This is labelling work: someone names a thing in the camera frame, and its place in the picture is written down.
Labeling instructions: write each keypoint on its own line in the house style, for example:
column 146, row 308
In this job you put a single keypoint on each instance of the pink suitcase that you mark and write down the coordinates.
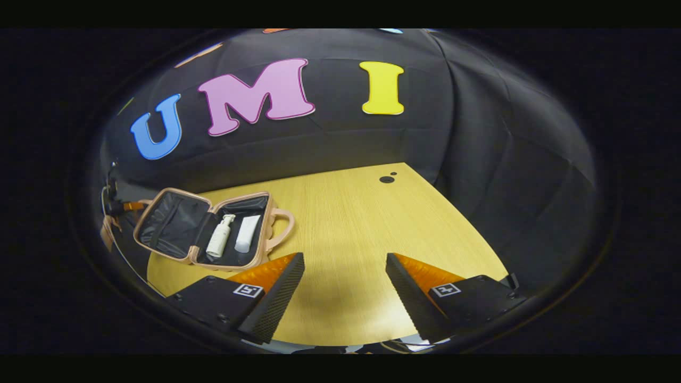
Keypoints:
column 170, row 223

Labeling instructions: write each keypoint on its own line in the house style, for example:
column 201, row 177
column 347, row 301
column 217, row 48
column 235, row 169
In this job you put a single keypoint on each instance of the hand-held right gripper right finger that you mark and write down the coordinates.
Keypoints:
column 409, row 300

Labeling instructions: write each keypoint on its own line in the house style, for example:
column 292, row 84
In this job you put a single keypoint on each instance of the white pump bottle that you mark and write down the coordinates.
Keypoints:
column 219, row 239

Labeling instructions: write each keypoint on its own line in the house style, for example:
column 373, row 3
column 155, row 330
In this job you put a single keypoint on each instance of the black backdrop cloth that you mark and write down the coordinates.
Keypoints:
column 340, row 143

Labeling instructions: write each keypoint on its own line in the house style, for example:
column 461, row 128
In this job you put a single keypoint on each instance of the white squeeze tube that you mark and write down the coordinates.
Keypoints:
column 247, row 234

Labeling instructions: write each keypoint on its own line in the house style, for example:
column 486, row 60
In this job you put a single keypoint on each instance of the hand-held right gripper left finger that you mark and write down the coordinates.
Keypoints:
column 274, row 303

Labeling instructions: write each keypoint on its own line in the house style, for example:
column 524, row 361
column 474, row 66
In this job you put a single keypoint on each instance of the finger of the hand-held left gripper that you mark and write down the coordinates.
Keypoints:
column 135, row 205

